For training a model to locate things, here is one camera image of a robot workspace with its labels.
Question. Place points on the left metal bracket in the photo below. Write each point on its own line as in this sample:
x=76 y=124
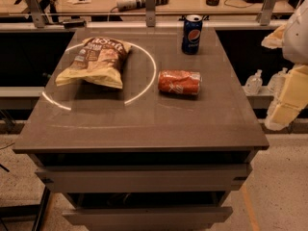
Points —
x=36 y=13

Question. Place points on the grey power strip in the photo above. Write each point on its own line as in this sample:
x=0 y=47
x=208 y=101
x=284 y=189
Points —
x=129 y=5

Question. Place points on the yellow chip bag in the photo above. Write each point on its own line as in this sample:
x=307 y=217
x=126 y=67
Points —
x=99 y=62

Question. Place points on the blue pepsi can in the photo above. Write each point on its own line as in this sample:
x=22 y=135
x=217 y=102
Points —
x=191 y=33

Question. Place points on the grey drawer cabinet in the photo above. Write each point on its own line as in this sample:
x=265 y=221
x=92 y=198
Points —
x=141 y=159

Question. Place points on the right metal bracket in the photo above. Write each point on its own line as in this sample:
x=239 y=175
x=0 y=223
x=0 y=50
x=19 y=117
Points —
x=264 y=16

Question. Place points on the clear sanitizer bottle right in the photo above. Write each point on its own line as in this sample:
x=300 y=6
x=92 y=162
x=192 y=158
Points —
x=276 y=81

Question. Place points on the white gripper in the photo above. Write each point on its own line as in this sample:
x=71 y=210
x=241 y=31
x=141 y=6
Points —
x=296 y=38

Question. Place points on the clear sanitizer bottle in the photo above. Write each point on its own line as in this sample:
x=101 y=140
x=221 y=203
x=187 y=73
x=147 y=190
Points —
x=253 y=83
x=276 y=81

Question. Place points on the orange coke can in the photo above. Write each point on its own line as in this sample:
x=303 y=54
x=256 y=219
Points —
x=179 y=82

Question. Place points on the metal bracket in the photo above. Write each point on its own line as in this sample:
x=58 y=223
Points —
x=264 y=16
x=150 y=13
x=36 y=13

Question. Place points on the middle metal bracket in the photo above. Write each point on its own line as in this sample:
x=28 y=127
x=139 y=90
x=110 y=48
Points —
x=150 y=13

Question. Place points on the clear sanitizer bottle left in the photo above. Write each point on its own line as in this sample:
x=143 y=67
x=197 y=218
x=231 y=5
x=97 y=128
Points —
x=253 y=83

